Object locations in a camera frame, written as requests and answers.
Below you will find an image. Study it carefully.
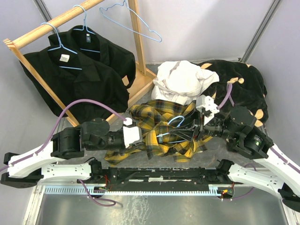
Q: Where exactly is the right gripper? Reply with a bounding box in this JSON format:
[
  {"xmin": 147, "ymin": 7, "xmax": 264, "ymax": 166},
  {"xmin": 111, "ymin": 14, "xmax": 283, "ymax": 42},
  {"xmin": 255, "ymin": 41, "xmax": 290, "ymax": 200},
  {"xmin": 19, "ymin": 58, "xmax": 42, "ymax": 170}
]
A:
[{"xmin": 168, "ymin": 105, "xmax": 240, "ymax": 142}]

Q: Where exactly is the yellow plaid shirt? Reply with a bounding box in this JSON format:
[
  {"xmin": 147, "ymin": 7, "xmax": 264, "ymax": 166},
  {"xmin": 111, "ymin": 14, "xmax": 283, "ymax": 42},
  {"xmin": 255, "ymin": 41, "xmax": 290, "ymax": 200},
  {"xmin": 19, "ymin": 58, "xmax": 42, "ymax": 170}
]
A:
[{"xmin": 104, "ymin": 99, "xmax": 212, "ymax": 165}]

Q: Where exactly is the white shirt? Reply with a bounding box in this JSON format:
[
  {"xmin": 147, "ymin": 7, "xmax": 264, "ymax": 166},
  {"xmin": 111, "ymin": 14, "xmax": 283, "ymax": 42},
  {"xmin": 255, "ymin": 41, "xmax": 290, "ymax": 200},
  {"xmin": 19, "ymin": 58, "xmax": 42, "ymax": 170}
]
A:
[{"xmin": 151, "ymin": 60, "xmax": 219, "ymax": 105}]

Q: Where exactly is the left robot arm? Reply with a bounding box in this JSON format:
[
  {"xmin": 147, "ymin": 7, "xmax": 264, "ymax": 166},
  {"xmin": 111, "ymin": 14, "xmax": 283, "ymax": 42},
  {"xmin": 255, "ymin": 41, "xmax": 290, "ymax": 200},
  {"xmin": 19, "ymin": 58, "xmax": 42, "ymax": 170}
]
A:
[{"xmin": 0, "ymin": 118, "xmax": 130, "ymax": 188}]

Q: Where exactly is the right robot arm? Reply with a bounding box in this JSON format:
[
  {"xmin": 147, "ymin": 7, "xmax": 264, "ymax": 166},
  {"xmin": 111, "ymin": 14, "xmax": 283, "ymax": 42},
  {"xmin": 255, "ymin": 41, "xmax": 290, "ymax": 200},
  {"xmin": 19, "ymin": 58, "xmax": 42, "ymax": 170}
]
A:
[{"xmin": 168, "ymin": 106, "xmax": 300, "ymax": 211}]

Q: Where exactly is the front black shirt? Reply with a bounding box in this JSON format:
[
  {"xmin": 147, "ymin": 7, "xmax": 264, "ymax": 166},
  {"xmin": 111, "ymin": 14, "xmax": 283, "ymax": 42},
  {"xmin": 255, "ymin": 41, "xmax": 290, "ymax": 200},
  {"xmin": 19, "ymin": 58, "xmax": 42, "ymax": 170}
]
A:
[{"xmin": 24, "ymin": 47, "xmax": 129, "ymax": 113}]

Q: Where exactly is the black shirt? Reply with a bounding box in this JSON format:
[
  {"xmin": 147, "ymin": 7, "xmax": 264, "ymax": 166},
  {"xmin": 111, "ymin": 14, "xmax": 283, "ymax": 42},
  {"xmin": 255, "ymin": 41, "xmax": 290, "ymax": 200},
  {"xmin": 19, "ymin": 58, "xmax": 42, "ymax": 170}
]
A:
[
  {"xmin": 48, "ymin": 25, "xmax": 136, "ymax": 89},
  {"xmin": 24, "ymin": 47, "xmax": 129, "ymax": 113}
]

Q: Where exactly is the blue hanger rear shirt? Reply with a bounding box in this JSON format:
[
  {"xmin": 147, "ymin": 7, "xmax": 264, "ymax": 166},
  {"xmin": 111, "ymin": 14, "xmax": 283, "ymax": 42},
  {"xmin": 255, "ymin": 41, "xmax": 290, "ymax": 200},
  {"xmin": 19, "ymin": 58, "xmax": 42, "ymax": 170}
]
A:
[{"xmin": 73, "ymin": 5, "xmax": 100, "ymax": 53}]

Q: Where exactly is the blue hanger shirt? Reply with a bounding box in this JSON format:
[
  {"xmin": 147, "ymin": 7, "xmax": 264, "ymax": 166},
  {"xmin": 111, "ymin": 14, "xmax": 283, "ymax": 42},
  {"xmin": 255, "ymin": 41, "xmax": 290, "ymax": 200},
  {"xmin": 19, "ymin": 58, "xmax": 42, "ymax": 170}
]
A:
[
  {"xmin": 73, "ymin": 5, "xmax": 100, "ymax": 53},
  {"xmin": 41, "ymin": 22, "xmax": 82, "ymax": 70}
]

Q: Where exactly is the blue hanger front shirt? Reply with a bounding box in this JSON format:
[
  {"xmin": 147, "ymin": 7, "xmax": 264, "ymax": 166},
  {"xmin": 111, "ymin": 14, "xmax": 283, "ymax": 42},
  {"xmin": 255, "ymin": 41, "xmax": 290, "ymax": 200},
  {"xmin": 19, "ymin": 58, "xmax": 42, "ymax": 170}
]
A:
[{"xmin": 41, "ymin": 22, "xmax": 82, "ymax": 70}]

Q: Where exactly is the rear black shirt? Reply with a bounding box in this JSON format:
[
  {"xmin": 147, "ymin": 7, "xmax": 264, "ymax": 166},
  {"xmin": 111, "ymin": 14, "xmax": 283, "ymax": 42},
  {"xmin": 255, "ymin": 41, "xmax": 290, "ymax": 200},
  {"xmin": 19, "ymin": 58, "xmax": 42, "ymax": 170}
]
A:
[{"xmin": 48, "ymin": 25, "xmax": 136, "ymax": 89}]

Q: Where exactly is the wooden clothes rack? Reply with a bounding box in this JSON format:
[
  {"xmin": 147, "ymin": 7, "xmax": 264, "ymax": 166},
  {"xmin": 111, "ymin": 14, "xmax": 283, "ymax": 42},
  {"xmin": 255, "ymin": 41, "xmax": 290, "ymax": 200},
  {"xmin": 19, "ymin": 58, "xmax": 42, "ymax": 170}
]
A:
[{"xmin": 3, "ymin": 0, "xmax": 160, "ymax": 127}]

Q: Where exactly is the black floral blanket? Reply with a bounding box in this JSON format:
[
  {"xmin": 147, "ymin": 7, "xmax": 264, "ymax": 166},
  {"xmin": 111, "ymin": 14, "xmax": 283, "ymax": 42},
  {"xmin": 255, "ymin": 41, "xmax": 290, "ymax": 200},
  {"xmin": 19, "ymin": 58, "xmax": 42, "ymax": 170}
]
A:
[{"xmin": 198, "ymin": 60, "xmax": 269, "ymax": 127}]

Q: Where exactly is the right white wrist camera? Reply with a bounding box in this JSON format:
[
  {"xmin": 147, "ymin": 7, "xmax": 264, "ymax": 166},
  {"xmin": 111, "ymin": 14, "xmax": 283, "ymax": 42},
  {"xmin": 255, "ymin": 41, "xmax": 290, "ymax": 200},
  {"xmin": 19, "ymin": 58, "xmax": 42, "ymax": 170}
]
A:
[{"xmin": 196, "ymin": 95, "xmax": 219, "ymax": 125}]

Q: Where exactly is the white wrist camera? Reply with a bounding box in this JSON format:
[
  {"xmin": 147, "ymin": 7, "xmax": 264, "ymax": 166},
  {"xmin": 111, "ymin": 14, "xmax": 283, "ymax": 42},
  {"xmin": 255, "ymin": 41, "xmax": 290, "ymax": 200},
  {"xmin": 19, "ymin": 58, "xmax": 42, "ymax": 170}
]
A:
[
  {"xmin": 196, "ymin": 95, "xmax": 219, "ymax": 125},
  {"xmin": 122, "ymin": 117, "xmax": 143, "ymax": 148}
]

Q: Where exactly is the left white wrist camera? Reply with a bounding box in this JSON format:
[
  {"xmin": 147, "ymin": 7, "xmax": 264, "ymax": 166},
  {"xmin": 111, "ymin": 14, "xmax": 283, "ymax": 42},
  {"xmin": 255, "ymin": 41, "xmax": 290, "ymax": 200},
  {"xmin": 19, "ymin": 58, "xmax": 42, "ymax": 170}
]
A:
[{"xmin": 122, "ymin": 117, "xmax": 143, "ymax": 148}]

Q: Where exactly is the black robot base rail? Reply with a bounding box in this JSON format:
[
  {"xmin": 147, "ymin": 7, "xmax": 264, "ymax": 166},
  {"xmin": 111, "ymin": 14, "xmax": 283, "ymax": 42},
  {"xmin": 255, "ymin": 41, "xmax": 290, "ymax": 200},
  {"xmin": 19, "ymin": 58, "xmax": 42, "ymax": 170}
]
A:
[{"xmin": 83, "ymin": 167, "xmax": 232, "ymax": 191}]

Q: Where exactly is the white cable duct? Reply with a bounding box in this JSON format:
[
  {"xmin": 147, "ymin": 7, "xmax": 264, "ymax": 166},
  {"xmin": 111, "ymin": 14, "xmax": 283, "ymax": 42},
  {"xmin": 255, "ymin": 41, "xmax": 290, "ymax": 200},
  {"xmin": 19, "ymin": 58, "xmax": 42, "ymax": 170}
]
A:
[{"xmin": 44, "ymin": 185, "xmax": 221, "ymax": 197}]

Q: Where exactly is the empty blue wire hanger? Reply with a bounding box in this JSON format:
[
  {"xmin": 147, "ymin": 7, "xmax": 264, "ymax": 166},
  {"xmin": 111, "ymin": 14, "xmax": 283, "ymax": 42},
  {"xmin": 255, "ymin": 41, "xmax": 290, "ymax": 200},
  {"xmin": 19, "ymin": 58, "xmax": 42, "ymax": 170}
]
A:
[{"xmin": 99, "ymin": 0, "xmax": 163, "ymax": 43}]

